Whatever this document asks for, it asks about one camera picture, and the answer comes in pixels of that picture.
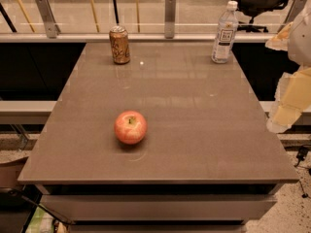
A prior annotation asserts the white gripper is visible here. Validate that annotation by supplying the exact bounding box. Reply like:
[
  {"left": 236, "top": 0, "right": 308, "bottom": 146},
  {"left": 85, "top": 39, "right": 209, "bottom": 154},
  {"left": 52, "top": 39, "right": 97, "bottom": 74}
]
[{"left": 265, "top": 0, "right": 311, "bottom": 133}]

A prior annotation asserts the red apple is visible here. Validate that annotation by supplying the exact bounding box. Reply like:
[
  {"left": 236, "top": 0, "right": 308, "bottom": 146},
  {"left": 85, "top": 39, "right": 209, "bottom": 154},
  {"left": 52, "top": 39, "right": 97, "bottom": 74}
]
[{"left": 114, "top": 111, "right": 148, "bottom": 145}]

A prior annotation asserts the orange soda can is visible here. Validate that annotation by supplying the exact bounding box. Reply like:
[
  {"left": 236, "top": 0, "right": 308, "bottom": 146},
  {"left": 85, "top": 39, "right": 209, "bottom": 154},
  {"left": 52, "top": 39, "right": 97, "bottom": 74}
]
[{"left": 109, "top": 25, "right": 130, "bottom": 64}]

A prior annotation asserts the clear plastic water bottle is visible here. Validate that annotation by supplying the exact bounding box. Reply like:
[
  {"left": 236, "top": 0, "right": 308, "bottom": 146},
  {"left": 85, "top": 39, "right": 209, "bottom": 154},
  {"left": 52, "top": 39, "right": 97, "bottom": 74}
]
[{"left": 212, "top": 1, "right": 238, "bottom": 64}]

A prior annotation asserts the black office chair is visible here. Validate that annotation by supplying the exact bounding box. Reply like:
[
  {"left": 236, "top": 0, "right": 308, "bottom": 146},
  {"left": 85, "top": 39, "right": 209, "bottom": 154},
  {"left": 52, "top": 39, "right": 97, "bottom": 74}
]
[{"left": 232, "top": 0, "right": 289, "bottom": 33}]

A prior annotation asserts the metal railing bracket right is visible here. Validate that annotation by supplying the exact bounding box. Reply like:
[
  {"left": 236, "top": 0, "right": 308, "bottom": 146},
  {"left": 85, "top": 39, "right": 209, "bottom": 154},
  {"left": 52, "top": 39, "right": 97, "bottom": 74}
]
[{"left": 278, "top": 0, "right": 307, "bottom": 31}]

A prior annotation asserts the metal railing bracket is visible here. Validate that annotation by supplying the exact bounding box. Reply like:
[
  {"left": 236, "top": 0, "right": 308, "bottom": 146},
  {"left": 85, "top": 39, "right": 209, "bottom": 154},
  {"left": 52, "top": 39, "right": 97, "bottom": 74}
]
[
  {"left": 164, "top": 0, "right": 176, "bottom": 39},
  {"left": 35, "top": 0, "right": 60, "bottom": 39},
  {"left": 278, "top": 0, "right": 307, "bottom": 31}
]

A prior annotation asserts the metal railing bracket middle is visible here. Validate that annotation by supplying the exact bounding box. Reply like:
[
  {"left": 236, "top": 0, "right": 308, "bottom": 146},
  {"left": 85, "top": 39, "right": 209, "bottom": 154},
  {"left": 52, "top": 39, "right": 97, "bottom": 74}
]
[{"left": 164, "top": 0, "right": 176, "bottom": 39}]

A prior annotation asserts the metal railing bracket left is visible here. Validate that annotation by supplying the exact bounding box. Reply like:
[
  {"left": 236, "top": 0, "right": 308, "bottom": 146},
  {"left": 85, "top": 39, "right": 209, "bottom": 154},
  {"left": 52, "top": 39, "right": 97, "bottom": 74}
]
[{"left": 35, "top": 0, "right": 60, "bottom": 39}]

